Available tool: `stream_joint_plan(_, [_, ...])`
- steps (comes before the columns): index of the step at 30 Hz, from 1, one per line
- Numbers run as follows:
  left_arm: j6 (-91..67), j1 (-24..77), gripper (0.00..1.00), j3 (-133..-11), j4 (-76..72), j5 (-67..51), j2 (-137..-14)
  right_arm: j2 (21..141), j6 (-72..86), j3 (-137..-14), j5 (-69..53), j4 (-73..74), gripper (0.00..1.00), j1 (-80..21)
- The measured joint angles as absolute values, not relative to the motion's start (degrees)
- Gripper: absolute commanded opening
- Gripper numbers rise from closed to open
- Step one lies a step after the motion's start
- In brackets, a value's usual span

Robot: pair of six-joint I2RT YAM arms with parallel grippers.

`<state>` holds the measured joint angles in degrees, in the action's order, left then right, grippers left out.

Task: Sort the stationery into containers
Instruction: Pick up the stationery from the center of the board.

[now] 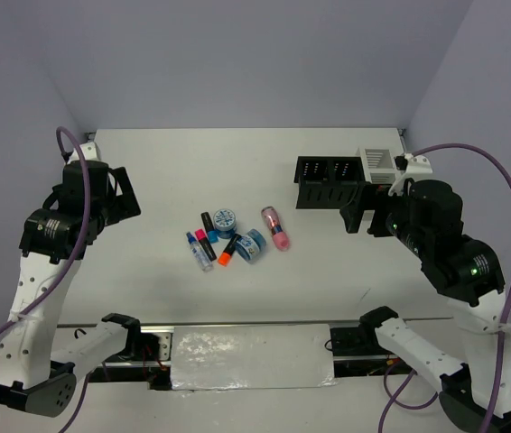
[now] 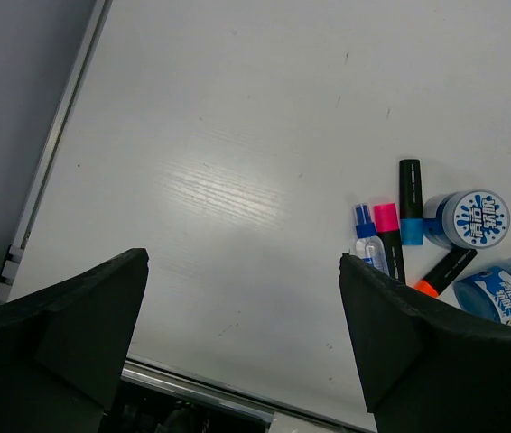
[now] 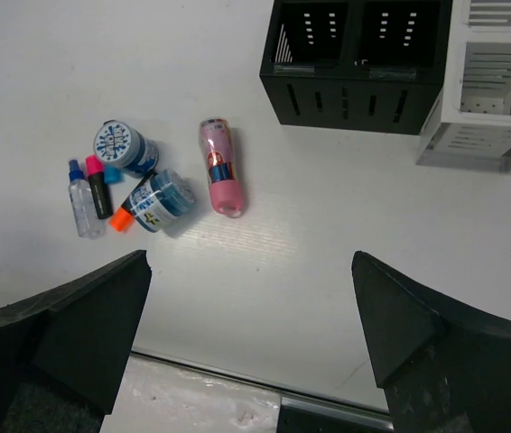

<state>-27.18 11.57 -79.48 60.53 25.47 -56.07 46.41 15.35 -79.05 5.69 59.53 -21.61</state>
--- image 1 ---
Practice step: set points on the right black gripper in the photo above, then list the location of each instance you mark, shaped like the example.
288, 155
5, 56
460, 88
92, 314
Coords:
367, 195

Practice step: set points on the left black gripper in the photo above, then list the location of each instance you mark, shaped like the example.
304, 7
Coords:
125, 204

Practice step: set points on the pink capped highlighter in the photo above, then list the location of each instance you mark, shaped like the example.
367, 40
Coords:
205, 244

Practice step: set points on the pink glue stick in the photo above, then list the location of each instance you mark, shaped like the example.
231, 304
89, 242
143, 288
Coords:
274, 225

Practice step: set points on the blue capped highlighter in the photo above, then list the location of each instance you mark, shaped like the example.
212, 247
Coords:
209, 227

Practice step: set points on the clear blue capped pen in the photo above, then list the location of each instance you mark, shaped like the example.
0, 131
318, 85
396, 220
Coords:
199, 254

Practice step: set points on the orange capped highlighter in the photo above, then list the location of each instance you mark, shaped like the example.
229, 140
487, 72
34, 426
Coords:
228, 251

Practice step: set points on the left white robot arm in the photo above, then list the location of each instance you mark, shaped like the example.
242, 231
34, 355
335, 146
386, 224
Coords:
34, 377

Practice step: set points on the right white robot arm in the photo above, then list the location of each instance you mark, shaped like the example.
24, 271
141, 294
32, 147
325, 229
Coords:
474, 393

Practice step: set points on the white slotted organizer box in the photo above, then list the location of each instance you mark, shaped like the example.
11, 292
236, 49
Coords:
378, 165

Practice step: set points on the black slotted organizer box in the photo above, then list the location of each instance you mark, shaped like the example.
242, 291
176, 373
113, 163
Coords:
327, 182

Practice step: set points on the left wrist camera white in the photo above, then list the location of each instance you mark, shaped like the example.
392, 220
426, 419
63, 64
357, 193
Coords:
90, 152

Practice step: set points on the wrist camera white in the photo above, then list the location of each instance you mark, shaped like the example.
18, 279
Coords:
90, 152
409, 167

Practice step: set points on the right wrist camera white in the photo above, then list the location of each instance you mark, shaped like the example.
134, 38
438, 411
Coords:
409, 167

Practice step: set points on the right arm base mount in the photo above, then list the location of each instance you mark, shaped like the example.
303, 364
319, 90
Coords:
356, 354

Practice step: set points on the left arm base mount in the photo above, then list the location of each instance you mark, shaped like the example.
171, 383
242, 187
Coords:
149, 363

